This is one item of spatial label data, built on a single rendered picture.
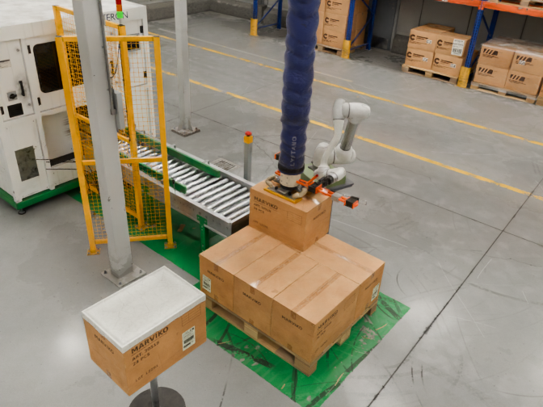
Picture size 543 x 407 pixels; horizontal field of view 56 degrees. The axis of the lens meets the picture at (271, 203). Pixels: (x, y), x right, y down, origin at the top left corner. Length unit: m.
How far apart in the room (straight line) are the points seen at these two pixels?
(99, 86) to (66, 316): 1.95
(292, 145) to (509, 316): 2.51
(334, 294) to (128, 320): 1.64
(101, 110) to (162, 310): 1.76
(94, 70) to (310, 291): 2.30
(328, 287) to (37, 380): 2.27
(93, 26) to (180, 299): 2.03
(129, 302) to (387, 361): 2.15
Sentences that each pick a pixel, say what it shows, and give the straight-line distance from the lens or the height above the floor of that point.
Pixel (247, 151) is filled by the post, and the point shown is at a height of 0.84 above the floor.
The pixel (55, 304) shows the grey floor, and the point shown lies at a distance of 4.93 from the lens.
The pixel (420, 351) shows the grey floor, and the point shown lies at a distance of 4.54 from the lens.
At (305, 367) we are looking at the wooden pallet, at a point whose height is 0.08.
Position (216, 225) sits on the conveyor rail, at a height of 0.49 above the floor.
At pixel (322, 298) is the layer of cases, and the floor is 0.54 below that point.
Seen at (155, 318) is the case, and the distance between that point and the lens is 3.11.
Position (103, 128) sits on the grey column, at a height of 1.50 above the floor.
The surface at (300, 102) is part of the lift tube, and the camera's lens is 3.99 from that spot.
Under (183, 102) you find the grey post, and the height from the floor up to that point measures 0.47.
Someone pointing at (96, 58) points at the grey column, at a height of 2.05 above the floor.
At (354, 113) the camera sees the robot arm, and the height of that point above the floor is 1.56.
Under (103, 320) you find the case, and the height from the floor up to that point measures 1.02.
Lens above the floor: 3.16
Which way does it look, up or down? 31 degrees down
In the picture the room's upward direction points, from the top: 3 degrees clockwise
